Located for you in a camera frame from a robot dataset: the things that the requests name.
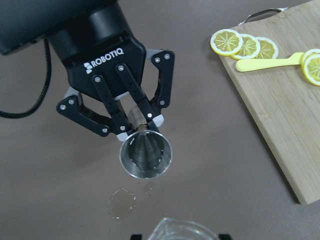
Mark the lemon slice back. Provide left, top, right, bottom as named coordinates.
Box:
left=255, top=36, right=279, bottom=59

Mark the lemon slice front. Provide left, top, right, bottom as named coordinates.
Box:
left=210, top=28, right=243, bottom=56

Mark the lemon slice middle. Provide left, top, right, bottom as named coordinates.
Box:
left=231, top=33, right=261, bottom=60

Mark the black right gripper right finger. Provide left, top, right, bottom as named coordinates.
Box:
left=218, top=233, right=231, bottom=240

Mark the clear glass measuring cup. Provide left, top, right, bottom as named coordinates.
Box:
left=148, top=217, right=219, bottom=240

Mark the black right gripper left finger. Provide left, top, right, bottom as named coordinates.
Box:
left=130, top=234, right=143, bottom=240

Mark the bamboo cutting board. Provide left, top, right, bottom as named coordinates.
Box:
left=221, top=0, right=320, bottom=205

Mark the lemon slice at knife tip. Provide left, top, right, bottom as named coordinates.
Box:
left=301, top=48, right=320, bottom=86

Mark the steel jigger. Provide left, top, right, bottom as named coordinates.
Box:
left=119, top=104, right=173, bottom=179

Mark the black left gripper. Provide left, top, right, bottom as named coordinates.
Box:
left=48, top=3, right=175, bottom=140

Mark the yellow plastic knife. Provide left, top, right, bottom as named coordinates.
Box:
left=235, top=52, right=305, bottom=72

